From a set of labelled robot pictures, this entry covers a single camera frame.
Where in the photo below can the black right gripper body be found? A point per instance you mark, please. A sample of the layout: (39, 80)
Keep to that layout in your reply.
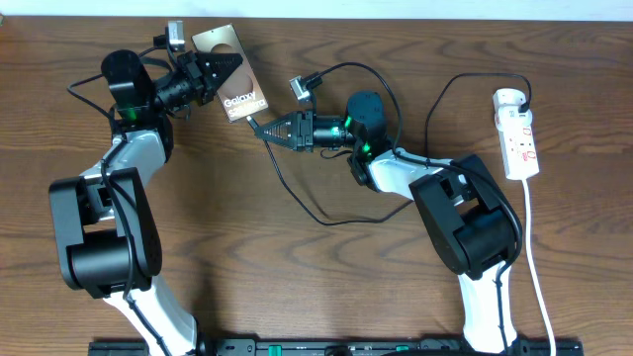
(321, 132)

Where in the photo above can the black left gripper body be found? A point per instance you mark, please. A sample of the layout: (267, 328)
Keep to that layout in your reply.
(192, 77)

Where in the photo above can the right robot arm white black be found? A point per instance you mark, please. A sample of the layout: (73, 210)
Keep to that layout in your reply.
(470, 223)

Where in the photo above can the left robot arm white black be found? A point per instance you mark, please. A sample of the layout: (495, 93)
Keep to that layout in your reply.
(106, 237)

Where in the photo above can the white charger adapter plug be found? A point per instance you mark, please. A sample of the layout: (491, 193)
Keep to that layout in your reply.
(508, 97)

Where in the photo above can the white power strip red switches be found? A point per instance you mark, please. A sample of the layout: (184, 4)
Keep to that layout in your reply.
(517, 145)

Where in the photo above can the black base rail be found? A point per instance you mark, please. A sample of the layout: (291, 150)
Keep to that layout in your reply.
(251, 347)

